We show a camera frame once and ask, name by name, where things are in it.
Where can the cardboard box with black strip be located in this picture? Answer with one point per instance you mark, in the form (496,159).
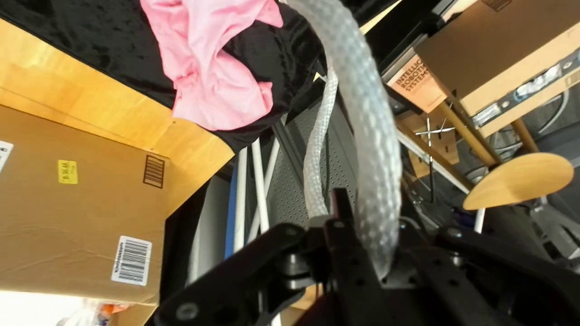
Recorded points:
(518,60)

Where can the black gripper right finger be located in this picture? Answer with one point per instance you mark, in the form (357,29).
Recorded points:
(482,283)

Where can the wooden stool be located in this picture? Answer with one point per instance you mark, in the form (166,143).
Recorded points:
(518,177)

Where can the barcode labelled cardboard box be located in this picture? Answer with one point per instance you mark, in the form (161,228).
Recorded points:
(59,210)

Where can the white table frame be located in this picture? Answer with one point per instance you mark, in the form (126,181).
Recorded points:
(255,181)

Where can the pink cloth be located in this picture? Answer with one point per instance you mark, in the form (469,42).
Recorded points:
(210,72)

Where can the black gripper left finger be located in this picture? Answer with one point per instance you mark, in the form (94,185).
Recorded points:
(264,272)

